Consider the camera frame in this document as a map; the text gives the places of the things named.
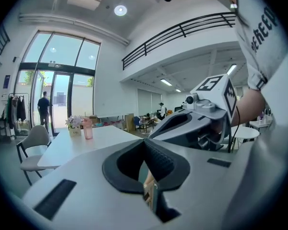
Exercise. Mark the pink translucent cup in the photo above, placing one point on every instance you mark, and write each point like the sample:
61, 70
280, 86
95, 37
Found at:
88, 130

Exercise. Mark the grey chair with black frame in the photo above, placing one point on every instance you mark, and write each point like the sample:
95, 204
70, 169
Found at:
36, 134

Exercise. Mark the blue wall poster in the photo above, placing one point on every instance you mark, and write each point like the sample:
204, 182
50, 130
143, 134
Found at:
7, 81

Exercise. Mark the long black balcony railing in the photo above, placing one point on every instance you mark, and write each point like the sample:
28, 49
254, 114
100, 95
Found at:
180, 30

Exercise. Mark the short black railing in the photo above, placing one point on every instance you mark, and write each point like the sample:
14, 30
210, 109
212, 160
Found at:
1, 39

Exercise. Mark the small grey gripper camera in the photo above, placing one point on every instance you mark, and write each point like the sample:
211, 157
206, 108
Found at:
191, 99

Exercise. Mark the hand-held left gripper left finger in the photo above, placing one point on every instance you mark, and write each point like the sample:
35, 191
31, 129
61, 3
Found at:
110, 174

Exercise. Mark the person's right forearm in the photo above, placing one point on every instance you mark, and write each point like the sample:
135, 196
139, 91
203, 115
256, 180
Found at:
249, 106

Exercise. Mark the person's left hand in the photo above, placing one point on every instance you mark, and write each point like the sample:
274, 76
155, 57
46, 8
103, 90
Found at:
149, 183

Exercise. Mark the blue chair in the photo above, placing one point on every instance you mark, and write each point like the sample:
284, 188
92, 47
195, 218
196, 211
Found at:
138, 122

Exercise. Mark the round ceiling light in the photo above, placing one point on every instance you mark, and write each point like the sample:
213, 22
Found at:
120, 10

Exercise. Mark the brown cardboard box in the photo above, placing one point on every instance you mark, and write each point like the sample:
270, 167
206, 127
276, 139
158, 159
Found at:
129, 121

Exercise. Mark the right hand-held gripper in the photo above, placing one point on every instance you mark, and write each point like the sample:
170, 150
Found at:
216, 90

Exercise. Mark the white flower pot with flowers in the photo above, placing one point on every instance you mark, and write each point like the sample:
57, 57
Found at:
74, 126

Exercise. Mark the small round white table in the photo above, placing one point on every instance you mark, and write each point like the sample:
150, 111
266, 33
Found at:
246, 132

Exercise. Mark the black-framed glass entrance door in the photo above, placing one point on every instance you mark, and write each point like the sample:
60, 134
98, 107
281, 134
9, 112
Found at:
62, 67

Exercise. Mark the clothes rack with garments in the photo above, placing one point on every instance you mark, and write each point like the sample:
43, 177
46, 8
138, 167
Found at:
16, 109

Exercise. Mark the tube ceiling light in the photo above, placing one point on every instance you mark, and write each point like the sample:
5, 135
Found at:
231, 69
178, 89
166, 81

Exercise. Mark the white printed t-shirt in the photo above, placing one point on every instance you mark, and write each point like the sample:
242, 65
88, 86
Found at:
259, 44

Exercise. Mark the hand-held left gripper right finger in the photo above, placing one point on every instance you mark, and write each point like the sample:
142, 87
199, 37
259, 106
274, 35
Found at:
162, 160

